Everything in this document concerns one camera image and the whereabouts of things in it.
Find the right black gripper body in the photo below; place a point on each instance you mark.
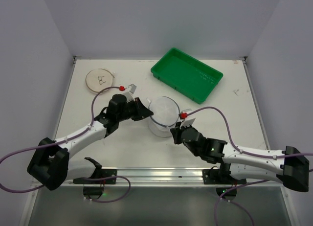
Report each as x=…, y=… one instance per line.
x=181, y=134

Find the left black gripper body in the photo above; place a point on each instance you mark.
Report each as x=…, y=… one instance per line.
x=130, y=111

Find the white mesh laundry bag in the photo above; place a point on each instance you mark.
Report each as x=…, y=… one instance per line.
x=165, y=116

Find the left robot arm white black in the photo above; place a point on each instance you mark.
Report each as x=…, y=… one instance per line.
x=51, y=163

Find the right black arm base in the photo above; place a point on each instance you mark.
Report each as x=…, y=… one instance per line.
x=220, y=179

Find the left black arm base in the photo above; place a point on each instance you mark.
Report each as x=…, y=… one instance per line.
x=97, y=182

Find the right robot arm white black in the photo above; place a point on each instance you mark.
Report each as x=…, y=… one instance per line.
x=289, y=166

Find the round beige zipped laundry bag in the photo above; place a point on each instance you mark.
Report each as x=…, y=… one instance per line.
x=99, y=79

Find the green plastic tray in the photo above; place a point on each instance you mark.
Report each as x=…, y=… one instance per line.
x=187, y=75

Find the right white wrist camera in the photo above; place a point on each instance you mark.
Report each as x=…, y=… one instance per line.
x=186, y=119

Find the aluminium mounting rail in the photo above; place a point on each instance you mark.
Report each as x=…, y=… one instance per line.
x=156, y=176

